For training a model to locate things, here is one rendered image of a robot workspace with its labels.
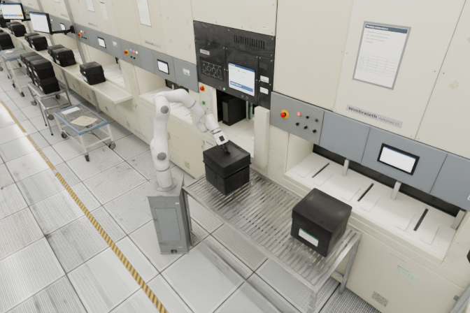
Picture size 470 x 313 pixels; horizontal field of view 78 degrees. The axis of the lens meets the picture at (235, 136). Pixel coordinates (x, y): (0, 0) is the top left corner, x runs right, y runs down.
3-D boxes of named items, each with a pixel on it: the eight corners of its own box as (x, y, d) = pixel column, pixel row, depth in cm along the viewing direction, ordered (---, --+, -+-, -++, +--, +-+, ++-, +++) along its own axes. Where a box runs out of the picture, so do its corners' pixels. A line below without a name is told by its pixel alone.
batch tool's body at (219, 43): (204, 193, 349) (187, 21, 245) (257, 158, 405) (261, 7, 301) (260, 235, 296) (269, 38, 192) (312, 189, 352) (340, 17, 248)
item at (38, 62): (33, 75, 495) (27, 61, 481) (51, 71, 511) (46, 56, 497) (38, 80, 476) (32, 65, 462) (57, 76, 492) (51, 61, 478)
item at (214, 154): (201, 161, 245) (201, 148, 238) (229, 148, 261) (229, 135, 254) (223, 179, 226) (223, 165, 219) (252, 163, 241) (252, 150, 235)
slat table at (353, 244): (190, 245, 288) (181, 187, 247) (233, 212, 323) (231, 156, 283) (302, 352, 209) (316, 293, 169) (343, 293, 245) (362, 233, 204)
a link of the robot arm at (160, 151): (165, 151, 241) (169, 163, 228) (150, 153, 236) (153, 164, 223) (168, 94, 218) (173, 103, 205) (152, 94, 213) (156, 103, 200)
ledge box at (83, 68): (82, 80, 449) (76, 64, 435) (100, 76, 465) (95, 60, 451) (89, 86, 430) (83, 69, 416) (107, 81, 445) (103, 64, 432)
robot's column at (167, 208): (159, 254, 280) (145, 195, 239) (165, 230, 303) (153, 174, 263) (189, 253, 279) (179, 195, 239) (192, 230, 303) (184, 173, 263)
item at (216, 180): (229, 166, 270) (229, 151, 261) (250, 181, 252) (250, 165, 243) (205, 179, 255) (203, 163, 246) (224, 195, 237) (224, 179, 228)
